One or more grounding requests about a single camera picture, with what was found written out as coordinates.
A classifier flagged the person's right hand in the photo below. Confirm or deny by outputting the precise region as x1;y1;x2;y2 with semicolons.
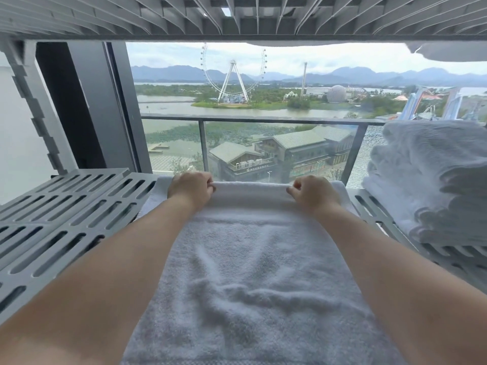
286;176;341;212

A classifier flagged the person's left hand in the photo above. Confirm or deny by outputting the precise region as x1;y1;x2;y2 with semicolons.
167;172;217;208

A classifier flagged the white terry towel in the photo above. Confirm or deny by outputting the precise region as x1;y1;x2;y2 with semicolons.
121;176;408;365

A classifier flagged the person's left forearm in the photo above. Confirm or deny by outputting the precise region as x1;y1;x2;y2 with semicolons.
0;195;196;365

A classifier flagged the person's right forearm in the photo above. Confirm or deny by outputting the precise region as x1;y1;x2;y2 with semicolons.
319;203;487;365

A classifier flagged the glass balcony railing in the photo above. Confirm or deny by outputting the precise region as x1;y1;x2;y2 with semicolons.
140;113;387;188

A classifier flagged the stack of folded white towels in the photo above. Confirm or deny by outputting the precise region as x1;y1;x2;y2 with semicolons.
361;120;487;247

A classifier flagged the grey slotted plastic shelf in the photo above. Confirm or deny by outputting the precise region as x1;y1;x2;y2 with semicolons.
0;168;487;325

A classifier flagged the grey slatted overhead shelf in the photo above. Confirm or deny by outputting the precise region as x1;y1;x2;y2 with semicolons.
0;0;487;44

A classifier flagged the grey notched shelf upright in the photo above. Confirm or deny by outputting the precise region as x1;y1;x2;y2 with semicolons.
0;38;77;176

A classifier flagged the white towel edge overhead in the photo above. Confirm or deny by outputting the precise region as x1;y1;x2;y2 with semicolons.
245;41;487;62

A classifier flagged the dark window frame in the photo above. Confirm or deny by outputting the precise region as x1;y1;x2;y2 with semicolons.
35;42;153;174

